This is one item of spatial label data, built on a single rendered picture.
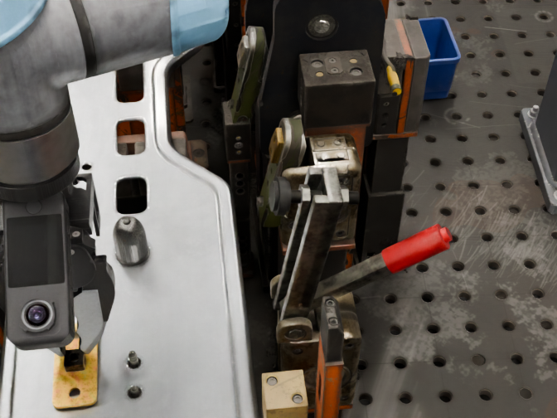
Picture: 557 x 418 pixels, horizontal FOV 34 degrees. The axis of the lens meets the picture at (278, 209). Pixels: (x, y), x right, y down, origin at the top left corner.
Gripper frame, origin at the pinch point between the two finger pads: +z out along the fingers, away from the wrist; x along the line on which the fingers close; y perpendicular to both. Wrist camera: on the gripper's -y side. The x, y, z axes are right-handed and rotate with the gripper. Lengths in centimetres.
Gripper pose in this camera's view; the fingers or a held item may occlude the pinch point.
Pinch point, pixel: (71, 350)
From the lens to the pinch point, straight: 82.6
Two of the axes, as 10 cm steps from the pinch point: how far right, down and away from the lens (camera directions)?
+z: 0.1, 7.3, 6.8
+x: -9.9, 0.9, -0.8
